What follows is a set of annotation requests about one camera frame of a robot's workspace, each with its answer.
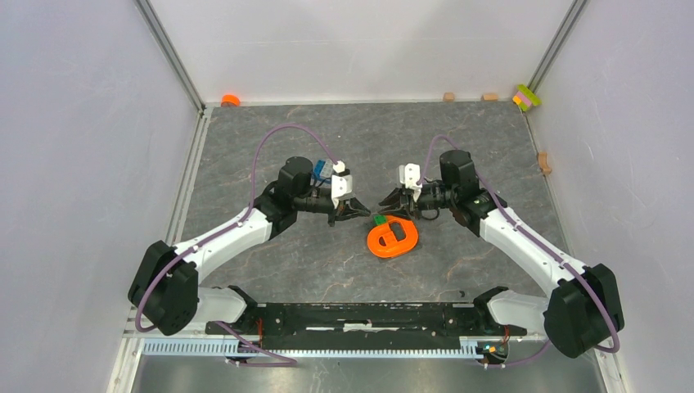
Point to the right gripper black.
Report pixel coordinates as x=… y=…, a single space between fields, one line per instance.
x=407 y=205

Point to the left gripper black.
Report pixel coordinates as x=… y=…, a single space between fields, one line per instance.
x=348 y=210

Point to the black cable loop lock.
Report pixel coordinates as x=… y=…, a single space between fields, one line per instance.
x=431 y=216

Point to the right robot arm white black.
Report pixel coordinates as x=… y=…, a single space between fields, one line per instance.
x=580 y=309

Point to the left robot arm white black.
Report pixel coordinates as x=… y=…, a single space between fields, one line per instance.
x=166 y=290

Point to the blue grey toy brick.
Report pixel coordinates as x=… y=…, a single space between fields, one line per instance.
x=323 y=170

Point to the wooden block right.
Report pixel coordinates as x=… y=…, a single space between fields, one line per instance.
x=490 y=97

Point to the wooden arch piece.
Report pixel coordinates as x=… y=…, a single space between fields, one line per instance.
x=543 y=162

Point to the green pink brick stack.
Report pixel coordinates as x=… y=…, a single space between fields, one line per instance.
x=525 y=99

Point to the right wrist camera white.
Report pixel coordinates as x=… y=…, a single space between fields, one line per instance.
x=410 y=178

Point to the orange ring toy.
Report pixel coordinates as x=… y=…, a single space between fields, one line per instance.
x=396 y=238

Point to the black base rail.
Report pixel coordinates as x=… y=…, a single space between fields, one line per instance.
x=368 y=326

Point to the white toothed cable duct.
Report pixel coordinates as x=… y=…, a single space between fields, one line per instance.
x=228 y=347

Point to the orange cap at wall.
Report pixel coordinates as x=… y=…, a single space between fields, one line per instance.
x=230 y=100

